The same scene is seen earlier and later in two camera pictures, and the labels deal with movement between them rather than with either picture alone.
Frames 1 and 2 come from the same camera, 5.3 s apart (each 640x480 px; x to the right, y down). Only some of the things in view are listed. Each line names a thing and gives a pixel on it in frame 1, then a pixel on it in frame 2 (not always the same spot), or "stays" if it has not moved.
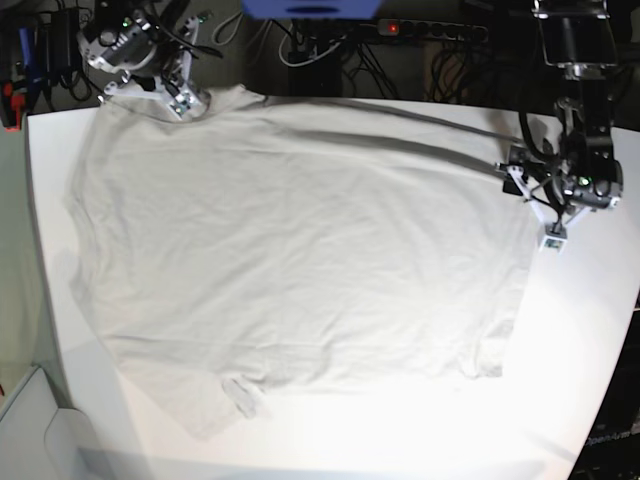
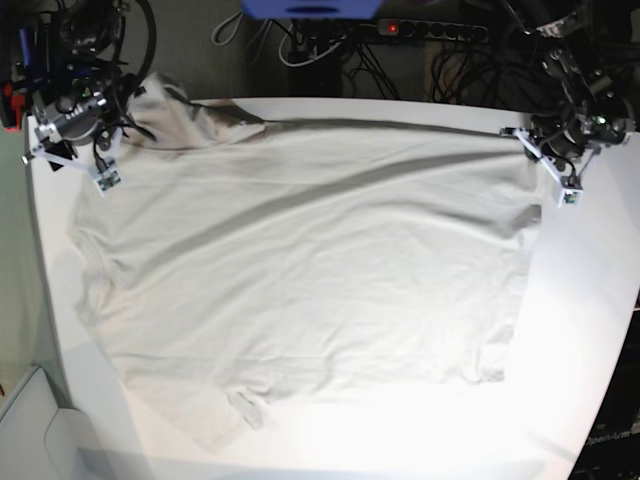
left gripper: (153, 62) to (47, 136)
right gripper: (561, 195) to (572, 180)
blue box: (309, 9) stays
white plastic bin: (40, 441) stays
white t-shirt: (272, 247) stays
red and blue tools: (14, 90) stays
